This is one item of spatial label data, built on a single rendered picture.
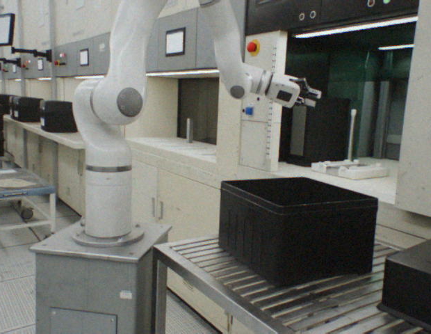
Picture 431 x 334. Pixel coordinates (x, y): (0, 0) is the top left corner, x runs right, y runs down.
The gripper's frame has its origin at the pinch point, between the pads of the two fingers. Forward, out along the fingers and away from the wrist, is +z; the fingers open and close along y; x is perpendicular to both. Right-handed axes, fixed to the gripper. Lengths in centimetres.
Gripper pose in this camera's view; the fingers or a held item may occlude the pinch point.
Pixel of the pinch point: (311, 98)
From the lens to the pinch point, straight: 146.6
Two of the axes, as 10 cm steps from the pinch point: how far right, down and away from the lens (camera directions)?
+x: 2.7, -7.9, 5.6
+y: 1.6, -5.3, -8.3
